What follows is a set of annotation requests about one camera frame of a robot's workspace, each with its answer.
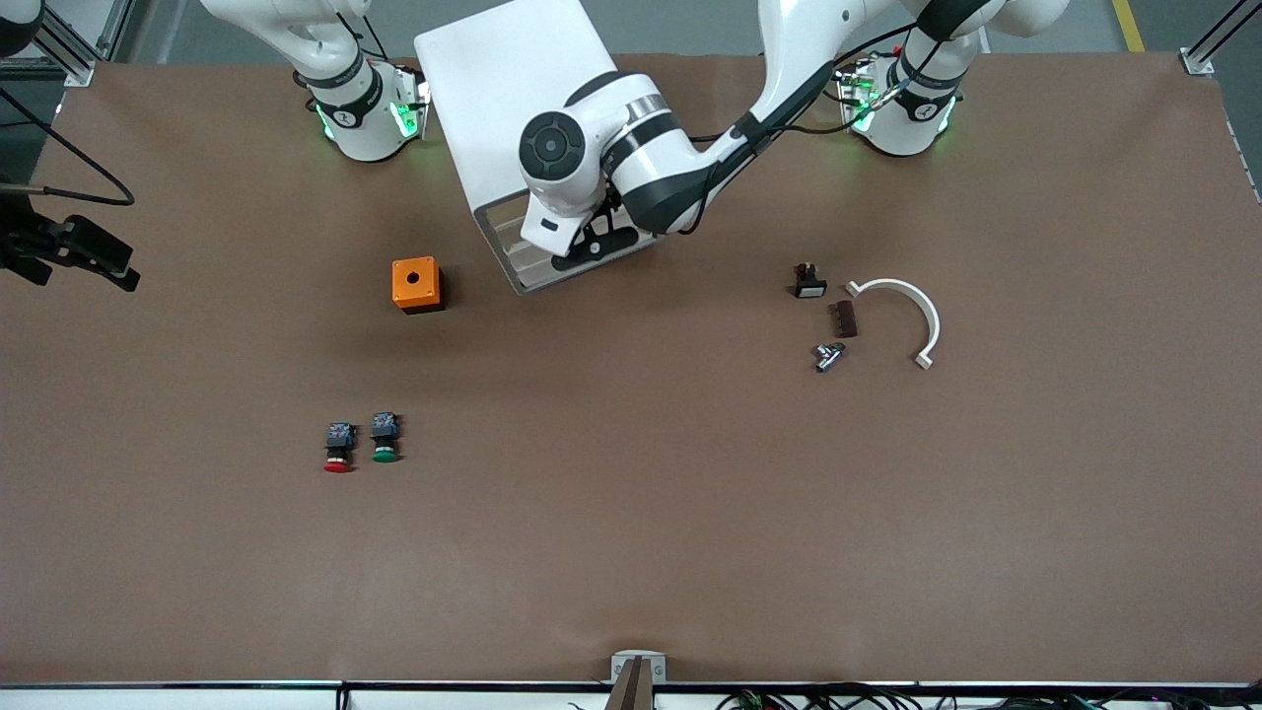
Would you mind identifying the white sliding drawer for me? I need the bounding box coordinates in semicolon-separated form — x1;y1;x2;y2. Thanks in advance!
491;187;660;296

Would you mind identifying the white drawer cabinet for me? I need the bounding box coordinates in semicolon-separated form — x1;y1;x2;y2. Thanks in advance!
414;0;660;296

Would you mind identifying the red mushroom push button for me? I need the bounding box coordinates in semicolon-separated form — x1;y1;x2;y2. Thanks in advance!
323;421;358;474

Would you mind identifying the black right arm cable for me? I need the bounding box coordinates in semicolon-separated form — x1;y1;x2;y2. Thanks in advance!
0;87;136;209

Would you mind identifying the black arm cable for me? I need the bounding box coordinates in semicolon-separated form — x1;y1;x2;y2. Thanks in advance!
0;87;136;209
688;22;923;141

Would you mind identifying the orange button enclosure box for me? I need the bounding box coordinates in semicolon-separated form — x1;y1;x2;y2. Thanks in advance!
391;256;445;316

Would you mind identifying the aluminium frame profile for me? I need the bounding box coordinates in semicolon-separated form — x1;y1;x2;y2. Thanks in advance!
1181;0;1262;77
28;0;136;89

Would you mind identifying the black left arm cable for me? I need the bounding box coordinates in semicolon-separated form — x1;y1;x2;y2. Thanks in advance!
688;22;923;141

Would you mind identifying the white curved plastic bracket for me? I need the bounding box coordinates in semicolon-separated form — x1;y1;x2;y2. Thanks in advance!
845;278;943;371

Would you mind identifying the grey table edge bracket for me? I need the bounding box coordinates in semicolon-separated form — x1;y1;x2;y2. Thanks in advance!
604;650;668;710

